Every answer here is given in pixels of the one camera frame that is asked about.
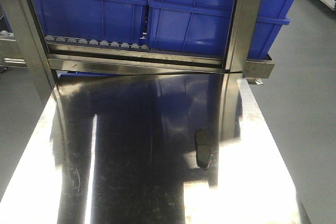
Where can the large blue crate right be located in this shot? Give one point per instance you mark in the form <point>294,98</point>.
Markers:
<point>202,26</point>

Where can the blue crate with red bags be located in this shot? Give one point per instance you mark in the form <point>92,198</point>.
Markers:
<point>110,20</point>

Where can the steel rack upright right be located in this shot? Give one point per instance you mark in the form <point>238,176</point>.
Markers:
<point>241,34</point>

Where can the steel rack upright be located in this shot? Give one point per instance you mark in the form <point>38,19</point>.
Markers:
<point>241,34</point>
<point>31,42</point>

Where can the steel rack upright left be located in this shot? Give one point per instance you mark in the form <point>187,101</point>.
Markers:
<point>31,42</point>

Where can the steel roller rack frame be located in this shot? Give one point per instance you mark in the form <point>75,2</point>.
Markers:
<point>70,56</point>

